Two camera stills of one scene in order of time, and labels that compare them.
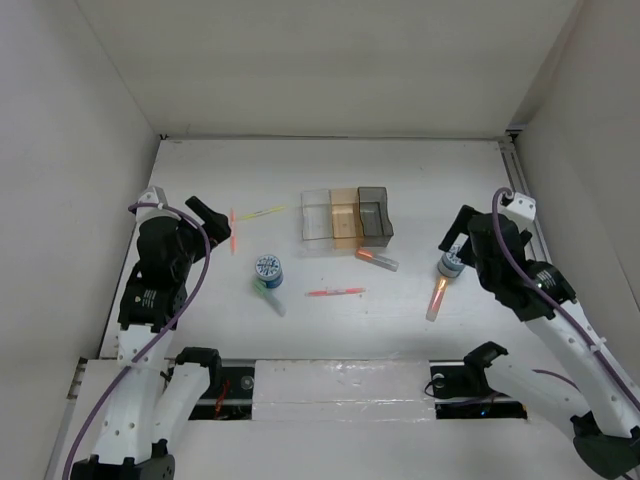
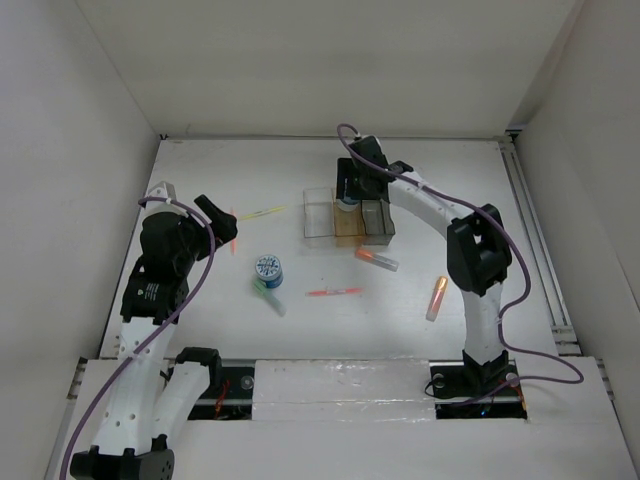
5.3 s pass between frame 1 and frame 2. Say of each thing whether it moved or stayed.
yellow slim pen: stayed
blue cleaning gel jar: stayed
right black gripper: moved
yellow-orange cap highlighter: stayed
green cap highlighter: stayed
